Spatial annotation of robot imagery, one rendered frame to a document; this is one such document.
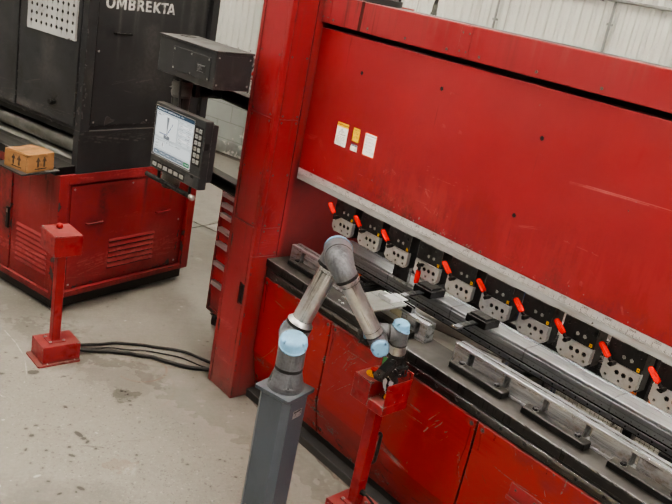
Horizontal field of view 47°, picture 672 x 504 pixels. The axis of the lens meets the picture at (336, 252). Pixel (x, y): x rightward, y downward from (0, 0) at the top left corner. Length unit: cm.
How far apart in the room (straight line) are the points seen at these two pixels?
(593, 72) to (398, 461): 193
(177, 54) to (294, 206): 101
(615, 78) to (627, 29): 468
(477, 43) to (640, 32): 438
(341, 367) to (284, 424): 77
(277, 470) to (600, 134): 185
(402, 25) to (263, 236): 136
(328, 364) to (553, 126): 168
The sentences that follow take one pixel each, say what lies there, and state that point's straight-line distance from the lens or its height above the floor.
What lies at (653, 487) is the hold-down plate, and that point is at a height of 91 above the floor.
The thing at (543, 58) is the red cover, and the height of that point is 224.
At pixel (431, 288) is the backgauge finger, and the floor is 103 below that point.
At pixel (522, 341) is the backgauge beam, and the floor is 98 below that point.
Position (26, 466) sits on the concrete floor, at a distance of 402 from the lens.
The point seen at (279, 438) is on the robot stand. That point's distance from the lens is 327.
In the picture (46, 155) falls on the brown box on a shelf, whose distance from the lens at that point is 494.
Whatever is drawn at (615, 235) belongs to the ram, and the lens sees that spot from 300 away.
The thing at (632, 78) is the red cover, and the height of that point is 224.
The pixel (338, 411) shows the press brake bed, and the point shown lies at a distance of 400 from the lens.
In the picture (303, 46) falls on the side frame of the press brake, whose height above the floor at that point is 203.
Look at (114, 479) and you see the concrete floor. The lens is 393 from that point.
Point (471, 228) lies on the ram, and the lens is 337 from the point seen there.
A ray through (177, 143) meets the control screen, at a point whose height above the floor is 143.
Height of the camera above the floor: 237
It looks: 19 degrees down
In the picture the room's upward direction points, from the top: 11 degrees clockwise
